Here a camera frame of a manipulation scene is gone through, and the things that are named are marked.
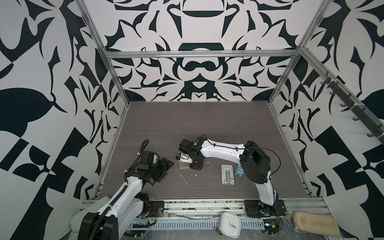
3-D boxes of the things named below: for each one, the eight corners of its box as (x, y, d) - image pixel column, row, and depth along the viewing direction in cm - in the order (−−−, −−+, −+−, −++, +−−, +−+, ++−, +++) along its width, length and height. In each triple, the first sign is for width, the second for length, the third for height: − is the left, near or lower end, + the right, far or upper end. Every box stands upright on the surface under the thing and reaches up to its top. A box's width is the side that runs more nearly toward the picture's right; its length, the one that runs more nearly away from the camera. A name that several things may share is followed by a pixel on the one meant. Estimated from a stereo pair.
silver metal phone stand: (222, 185, 83) (222, 183, 82) (219, 165, 90) (220, 164, 88) (235, 185, 84) (236, 183, 82) (231, 165, 90) (232, 164, 88)
